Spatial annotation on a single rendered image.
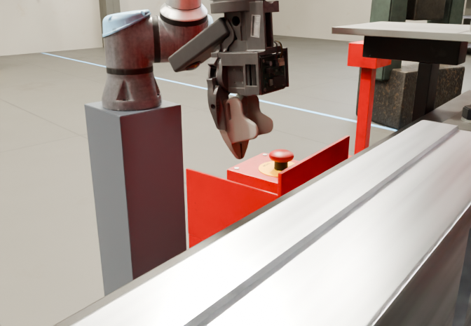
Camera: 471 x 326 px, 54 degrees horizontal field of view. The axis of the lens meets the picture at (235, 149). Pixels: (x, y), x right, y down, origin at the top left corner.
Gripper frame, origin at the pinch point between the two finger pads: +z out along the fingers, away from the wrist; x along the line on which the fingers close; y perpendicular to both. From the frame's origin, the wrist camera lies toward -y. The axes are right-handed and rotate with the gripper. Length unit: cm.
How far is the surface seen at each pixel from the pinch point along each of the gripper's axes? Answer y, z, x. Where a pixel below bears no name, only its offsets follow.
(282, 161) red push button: 2.5, 3.9, 8.4
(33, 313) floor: -105, 75, 15
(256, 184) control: 0.1, 6.7, 4.6
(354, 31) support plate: 11.4, -15.0, 15.1
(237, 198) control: 3.6, 5.1, -4.8
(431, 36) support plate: 22.2, -13.9, 14.6
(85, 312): 17.8, -2.2, -37.7
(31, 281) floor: -123, 73, 25
